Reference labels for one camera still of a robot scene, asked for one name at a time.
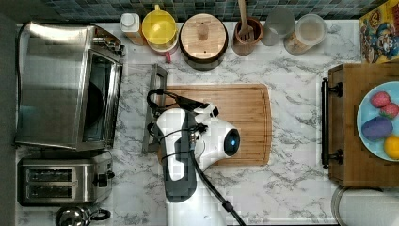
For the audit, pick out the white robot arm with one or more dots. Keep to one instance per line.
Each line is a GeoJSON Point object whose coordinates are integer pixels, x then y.
{"type": "Point", "coordinates": [190, 143]}

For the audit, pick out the stainless steel toaster oven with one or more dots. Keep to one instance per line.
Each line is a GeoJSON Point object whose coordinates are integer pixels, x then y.
{"type": "Point", "coordinates": [68, 86]}

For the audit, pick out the bamboo cutting board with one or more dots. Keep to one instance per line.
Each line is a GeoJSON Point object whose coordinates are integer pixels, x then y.
{"type": "Point", "coordinates": [247, 107]}

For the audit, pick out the pink mug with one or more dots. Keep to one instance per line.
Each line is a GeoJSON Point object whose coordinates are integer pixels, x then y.
{"type": "Point", "coordinates": [166, 52]}

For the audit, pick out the black canister with bamboo lid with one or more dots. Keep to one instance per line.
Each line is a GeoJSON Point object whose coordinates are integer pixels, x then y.
{"type": "Point", "coordinates": [203, 41]}

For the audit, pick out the wooden spatula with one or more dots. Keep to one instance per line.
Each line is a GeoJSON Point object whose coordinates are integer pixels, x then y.
{"type": "Point", "coordinates": [246, 32]}

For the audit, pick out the yellow funnel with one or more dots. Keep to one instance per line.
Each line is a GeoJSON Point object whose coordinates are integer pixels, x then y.
{"type": "Point", "coordinates": [159, 27]}

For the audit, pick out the white-capped spice bottle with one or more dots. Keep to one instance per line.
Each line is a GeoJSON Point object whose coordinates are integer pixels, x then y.
{"type": "Point", "coordinates": [130, 25]}

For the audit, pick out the empty clear glass jar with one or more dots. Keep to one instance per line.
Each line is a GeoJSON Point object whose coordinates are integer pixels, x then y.
{"type": "Point", "coordinates": [280, 22]}

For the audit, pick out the plastic container with cereal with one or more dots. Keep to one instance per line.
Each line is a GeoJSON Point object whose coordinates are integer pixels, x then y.
{"type": "Point", "coordinates": [309, 31]}

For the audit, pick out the stainless steel kettle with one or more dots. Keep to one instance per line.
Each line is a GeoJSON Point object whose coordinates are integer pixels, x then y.
{"type": "Point", "coordinates": [80, 215]}

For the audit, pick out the light blue plate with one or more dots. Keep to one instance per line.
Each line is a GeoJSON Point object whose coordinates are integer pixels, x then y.
{"type": "Point", "coordinates": [366, 112]}

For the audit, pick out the stainless steel two-slot toaster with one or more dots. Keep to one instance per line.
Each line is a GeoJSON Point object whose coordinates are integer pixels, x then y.
{"type": "Point", "coordinates": [64, 178]}

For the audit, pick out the white round dish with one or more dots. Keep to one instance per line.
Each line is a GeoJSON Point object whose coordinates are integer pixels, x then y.
{"type": "Point", "coordinates": [365, 207]}

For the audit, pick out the purple eggplant toy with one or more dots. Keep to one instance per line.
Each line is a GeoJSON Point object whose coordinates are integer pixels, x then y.
{"type": "Point", "coordinates": [377, 128]}

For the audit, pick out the upper red strawberry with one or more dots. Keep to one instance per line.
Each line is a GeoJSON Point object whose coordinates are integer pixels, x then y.
{"type": "Point", "coordinates": [380, 99]}

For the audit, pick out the red strawberry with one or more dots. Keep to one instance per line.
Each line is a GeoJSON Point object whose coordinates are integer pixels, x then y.
{"type": "Point", "coordinates": [380, 99]}
{"type": "Point", "coordinates": [389, 111]}

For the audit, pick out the lower red strawberry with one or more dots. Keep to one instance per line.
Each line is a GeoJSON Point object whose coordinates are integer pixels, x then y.
{"type": "Point", "coordinates": [389, 111]}

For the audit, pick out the yellow lemon toy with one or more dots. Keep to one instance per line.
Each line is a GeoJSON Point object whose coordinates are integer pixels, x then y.
{"type": "Point", "coordinates": [391, 147]}

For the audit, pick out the colourful cereal box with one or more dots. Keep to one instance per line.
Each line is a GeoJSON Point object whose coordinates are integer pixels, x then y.
{"type": "Point", "coordinates": [379, 34]}

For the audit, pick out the wooden tray with black handle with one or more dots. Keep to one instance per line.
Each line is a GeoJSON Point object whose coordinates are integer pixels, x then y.
{"type": "Point", "coordinates": [344, 155]}

